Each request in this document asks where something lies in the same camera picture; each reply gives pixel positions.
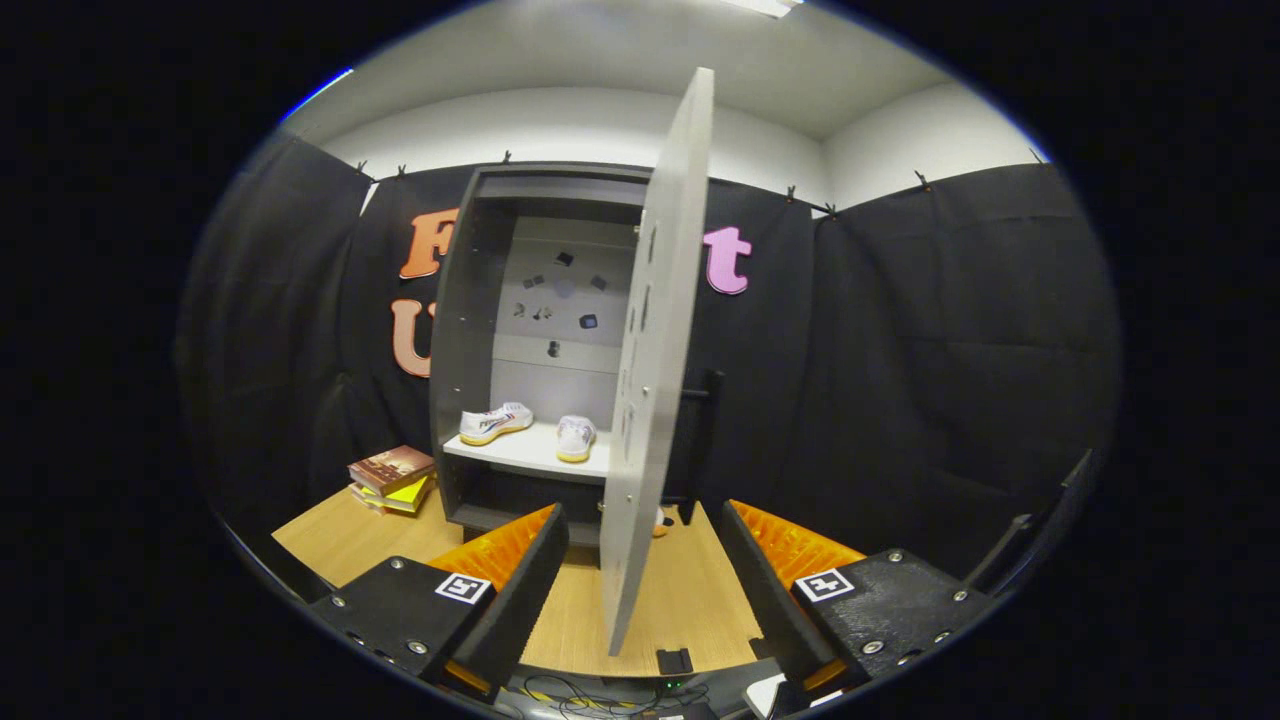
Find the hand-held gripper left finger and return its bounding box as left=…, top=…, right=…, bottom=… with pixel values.
left=308, top=503, right=571, bottom=701

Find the brown cover book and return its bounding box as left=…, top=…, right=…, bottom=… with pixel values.
left=347, top=445, right=437, bottom=497

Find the white striped canvas shoe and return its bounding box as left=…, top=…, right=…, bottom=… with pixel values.
left=458, top=402, right=535, bottom=447
left=555, top=415, right=598, bottom=464

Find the row of black cloth clips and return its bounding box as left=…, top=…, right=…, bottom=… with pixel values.
left=355, top=150, right=1046, bottom=216

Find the black backdrop cloth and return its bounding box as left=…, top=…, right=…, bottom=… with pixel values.
left=175, top=135, right=1123, bottom=601

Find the beige shoe cabinet door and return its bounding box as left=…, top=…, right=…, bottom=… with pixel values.
left=598, top=67, right=725, bottom=658

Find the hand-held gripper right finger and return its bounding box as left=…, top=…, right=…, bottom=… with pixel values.
left=720, top=500, right=1001, bottom=701

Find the dark grey shoe cabinet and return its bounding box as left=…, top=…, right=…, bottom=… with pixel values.
left=428, top=163, right=701, bottom=549

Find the dark metal frame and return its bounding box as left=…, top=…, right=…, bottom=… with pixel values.
left=965, top=448, right=1106, bottom=596

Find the yellow cover book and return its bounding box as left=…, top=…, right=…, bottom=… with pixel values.
left=352, top=475, right=436, bottom=516

